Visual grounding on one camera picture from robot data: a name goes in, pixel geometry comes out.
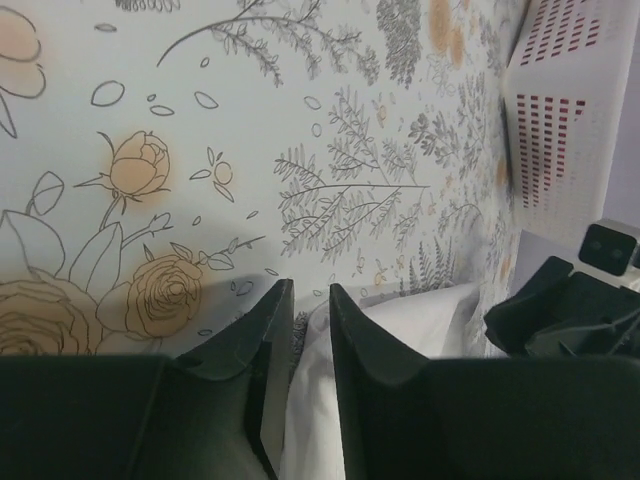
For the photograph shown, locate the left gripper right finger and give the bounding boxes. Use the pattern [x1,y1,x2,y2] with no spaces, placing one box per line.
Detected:
[328,283,640,480]

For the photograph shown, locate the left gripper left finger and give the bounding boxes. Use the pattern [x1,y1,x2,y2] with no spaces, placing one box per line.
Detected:
[1,279,294,479]

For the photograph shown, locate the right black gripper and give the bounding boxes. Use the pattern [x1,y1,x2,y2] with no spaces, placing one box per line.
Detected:
[484,256,639,358]

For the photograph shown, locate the white t shirt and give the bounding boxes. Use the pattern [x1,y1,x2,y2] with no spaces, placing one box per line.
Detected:
[278,282,511,480]

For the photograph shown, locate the white plastic laundry basket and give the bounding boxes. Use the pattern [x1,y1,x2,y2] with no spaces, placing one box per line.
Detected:
[503,0,639,246]

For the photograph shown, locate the floral patterned table mat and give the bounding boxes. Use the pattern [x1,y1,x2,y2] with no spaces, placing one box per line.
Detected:
[1,1,527,355]

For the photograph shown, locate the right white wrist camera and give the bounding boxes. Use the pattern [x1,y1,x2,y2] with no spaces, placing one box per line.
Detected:
[576,218,639,292]

